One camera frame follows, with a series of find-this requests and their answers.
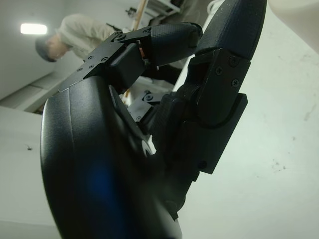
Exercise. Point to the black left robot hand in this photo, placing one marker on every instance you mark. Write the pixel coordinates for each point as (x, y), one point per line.
(99, 161)

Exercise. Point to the person in beige jacket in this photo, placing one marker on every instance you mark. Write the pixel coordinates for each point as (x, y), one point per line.
(84, 35)

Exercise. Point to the rectangular ceiling light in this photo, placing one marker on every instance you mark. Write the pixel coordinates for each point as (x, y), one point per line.
(33, 29)

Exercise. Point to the wooden pole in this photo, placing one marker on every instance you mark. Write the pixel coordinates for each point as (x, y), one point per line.
(140, 15)

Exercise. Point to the white desk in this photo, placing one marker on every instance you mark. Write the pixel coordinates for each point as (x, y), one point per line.
(164, 6)

